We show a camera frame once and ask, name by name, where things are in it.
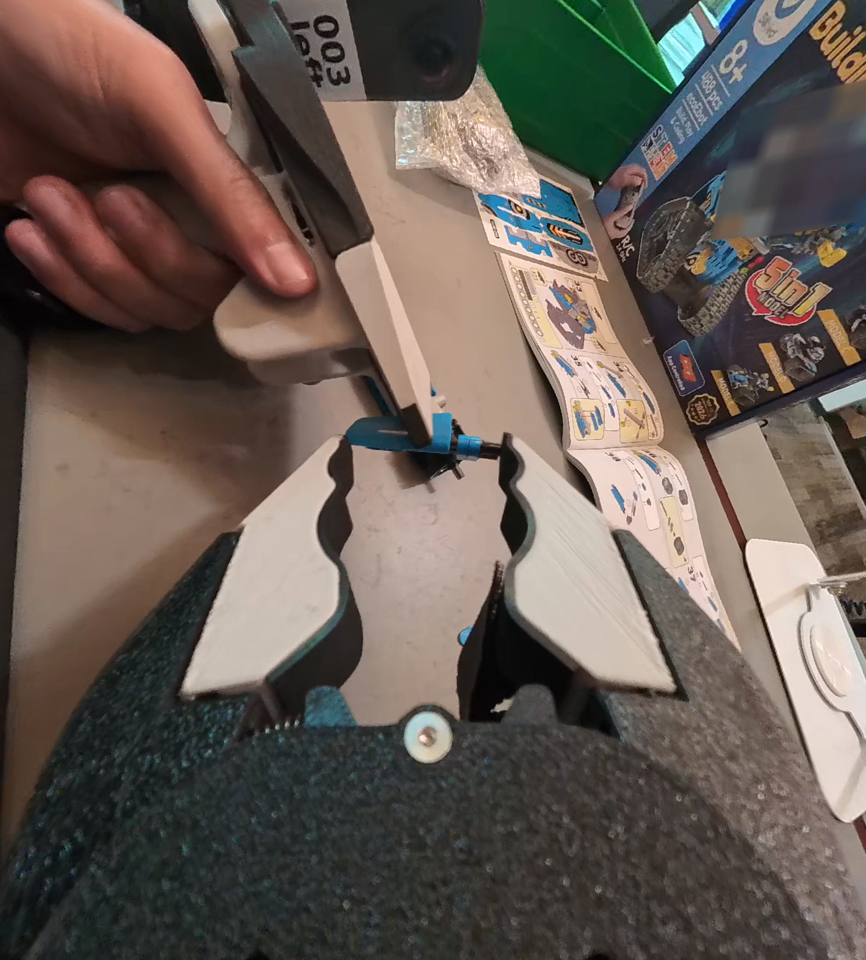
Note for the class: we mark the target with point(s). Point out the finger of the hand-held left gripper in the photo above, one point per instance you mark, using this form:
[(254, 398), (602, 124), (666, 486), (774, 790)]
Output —
[(388, 330)]

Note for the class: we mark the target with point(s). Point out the blue connector with black pins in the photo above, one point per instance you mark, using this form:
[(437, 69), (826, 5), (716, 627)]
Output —
[(469, 446)]

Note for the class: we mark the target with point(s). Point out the building toy set box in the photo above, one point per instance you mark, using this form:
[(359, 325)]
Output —
[(815, 337)]

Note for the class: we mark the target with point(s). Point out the blue sticker sheet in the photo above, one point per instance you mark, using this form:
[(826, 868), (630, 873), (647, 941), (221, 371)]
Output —
[(545, 225)]

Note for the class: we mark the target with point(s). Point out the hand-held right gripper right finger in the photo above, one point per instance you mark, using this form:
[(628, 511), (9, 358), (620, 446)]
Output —
[(583, 585)]

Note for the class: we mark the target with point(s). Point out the green plastic bin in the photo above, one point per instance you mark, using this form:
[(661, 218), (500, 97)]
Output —
[(553, 75)]

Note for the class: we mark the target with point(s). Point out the person's left hand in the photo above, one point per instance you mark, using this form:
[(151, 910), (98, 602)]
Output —
[(88, 112)]

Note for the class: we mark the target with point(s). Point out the grey desk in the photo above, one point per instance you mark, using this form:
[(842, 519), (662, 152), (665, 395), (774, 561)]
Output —
[(140, 450)]

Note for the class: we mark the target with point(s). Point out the white adhesive plate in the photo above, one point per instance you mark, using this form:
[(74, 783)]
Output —
[(785, 637)]

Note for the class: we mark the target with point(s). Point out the blue clip brick piece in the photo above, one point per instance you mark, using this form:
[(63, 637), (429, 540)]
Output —
[(373, 435)]

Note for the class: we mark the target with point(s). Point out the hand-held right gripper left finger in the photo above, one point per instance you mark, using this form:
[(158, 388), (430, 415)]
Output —
[(268, 592)]

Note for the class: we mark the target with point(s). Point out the clear plastic bag of parts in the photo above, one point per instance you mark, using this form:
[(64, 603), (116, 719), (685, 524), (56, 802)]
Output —
[(463, 142)]

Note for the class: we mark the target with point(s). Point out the instruction booklet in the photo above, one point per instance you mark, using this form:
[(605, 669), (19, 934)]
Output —
[(605, 375)]

